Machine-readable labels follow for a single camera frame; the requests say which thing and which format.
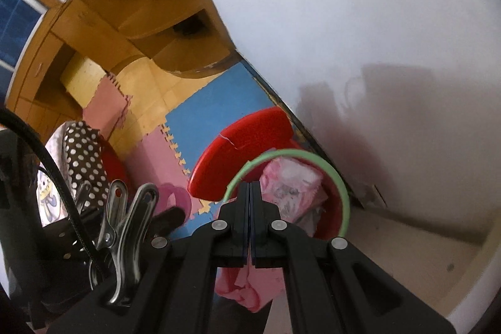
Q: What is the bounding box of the blue window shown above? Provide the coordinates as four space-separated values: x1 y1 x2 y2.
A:
0 0 48 72

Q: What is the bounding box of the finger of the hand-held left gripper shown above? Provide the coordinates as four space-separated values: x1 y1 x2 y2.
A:
151 207 186 241

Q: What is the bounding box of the grey wall outlet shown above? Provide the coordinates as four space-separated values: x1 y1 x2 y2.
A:
360 183 388 209

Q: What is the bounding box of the metal spring clip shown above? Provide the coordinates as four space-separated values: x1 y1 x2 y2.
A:
72 179 160 307

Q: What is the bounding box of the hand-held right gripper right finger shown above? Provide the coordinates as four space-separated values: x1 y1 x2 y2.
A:
250 181 457 334

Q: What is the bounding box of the pink paper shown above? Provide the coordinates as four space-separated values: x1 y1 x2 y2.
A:
214 265 284 314

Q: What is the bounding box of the red bin with green rim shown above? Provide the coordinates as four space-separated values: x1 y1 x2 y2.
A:
222 148 350 243

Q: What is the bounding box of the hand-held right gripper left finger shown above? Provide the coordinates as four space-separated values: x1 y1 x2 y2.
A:
47 181 251 334

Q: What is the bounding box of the pink foam mat piece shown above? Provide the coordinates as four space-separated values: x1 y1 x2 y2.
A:
82 75 134 131

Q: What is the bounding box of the brown polka dot cloth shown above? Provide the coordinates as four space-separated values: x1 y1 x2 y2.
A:
63 121 110 209

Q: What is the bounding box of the black cable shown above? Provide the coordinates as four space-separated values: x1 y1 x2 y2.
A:
0 108 100 272

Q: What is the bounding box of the blue foam floor mat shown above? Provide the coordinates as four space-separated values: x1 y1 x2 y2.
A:
164 60 298 178

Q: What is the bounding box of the red round object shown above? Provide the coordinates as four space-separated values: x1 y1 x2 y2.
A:
98 132 130 190

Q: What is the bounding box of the pink printed packaging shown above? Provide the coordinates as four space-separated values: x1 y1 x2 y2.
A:
260 157 329 237

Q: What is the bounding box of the yellow foam board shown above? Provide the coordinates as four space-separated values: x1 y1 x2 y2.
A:
59 54 108 105

